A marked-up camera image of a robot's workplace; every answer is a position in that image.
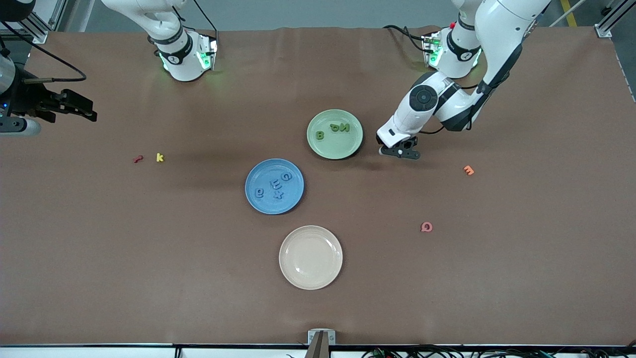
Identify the green plate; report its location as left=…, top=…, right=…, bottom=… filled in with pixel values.
left=307, top=109, right=364, bottom=160

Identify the blue plate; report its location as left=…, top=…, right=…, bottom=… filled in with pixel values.
left=245, top=158, right=305, bottom=215

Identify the beige plate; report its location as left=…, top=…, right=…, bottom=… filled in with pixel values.
left=279, top=225, right=343, bottom=290

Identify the brown table cover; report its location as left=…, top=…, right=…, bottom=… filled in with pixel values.
left=0, top=26, right=636, bottom=347

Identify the aluminium frame profile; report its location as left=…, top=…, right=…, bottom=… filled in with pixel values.
left=596, top=0, right=636, bottom=38
left=0, top=0, right=68, bottom=43

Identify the black left arm base cable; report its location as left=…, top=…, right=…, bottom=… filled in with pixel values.
left=383, top=24, right=429, bottom=53

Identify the black arm base cable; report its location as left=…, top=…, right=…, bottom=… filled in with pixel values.
left=383, top=24, right=429, bottom=53
left=191, top=0, right=217, bottom=31

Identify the black right arm base cable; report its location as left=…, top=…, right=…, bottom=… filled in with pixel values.
left=191, top=0, right=217, bottom=31

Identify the grey metal mount bracket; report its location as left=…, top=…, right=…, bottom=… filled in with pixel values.
left=306, top=329, right=336, bottom=358

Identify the black cable bundle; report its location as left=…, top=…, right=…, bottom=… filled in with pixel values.
left=363, top=345, right=636, bottom=358

